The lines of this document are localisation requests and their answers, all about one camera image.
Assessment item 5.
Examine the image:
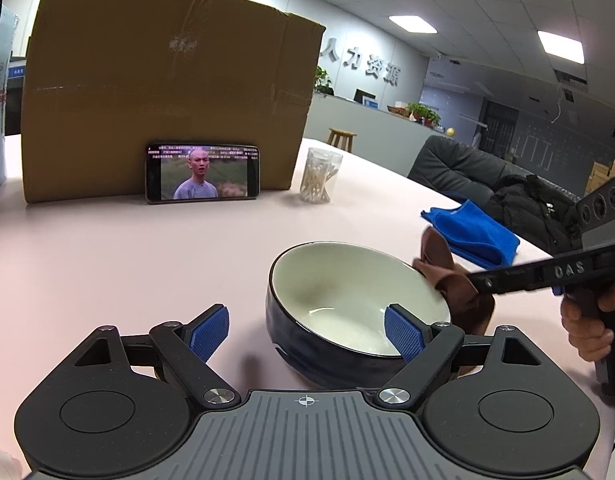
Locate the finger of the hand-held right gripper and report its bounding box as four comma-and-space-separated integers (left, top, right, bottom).
466, 259, 541, 297

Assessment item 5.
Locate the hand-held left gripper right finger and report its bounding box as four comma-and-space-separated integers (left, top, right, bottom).
372, 303, 543, 408

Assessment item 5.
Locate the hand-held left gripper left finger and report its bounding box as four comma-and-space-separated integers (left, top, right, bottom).
72, 303, 242, 408

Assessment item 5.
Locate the dark blue ceramic bowl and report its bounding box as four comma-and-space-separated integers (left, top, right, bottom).
266, 241, 453, 389

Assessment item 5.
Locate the brown cloth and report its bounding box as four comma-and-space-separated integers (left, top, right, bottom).
412, 226, 495, 336

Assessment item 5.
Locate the person's right hand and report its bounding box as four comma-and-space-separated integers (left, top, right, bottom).
560, 282, 615, 363

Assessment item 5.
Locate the stack of cardboard boxes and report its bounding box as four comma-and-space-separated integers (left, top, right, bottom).
585, 159, 615, 196

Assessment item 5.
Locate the blue cloth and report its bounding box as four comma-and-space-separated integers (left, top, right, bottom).
420, 199, 521, 269

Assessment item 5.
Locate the black jacket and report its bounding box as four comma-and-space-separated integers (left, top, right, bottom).
485, 174, 585, 256

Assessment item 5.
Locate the black office chair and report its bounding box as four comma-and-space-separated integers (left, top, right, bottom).
407, 135, 588, 211

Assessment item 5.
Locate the dark doorway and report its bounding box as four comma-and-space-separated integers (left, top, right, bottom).
480, 100, 519, 153

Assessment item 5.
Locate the black smartphone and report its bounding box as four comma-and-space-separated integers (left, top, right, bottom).
145, 143, 261, 205

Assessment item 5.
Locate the clear cotton swab jar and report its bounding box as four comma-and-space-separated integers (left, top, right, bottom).
300, 147, 344, 205

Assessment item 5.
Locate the ceiling light panel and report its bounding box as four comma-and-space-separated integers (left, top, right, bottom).
389, 15, 438, 35
537, 30, 585, 65

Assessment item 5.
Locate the white reception counter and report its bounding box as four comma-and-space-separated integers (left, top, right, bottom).
312, 92, 488, 181

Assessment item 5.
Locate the wooden stool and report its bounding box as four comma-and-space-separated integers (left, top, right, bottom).
327, 128, 358, 153

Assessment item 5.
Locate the large brown cardboard box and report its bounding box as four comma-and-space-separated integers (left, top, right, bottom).
20, 0, 327, 204

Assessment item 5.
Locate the silver wall lettering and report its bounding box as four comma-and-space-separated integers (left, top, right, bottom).
321, 37, 401, 86

